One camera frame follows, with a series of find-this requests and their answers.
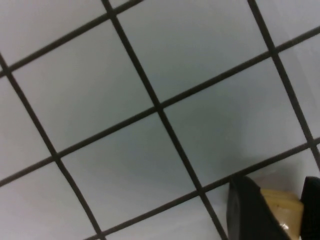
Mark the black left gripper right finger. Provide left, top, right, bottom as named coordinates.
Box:
left=299, top=176, right=320, bottom=240

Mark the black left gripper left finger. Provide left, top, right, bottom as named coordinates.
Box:
left=225, top=175, right=294, bottom=240

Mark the yellow rectangular eraser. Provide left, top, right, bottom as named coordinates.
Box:
left=260, top=188, right=305, bottom=238

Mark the light blue grid mat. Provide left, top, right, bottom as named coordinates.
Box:
left=0, top=0, right=320, bottom=240

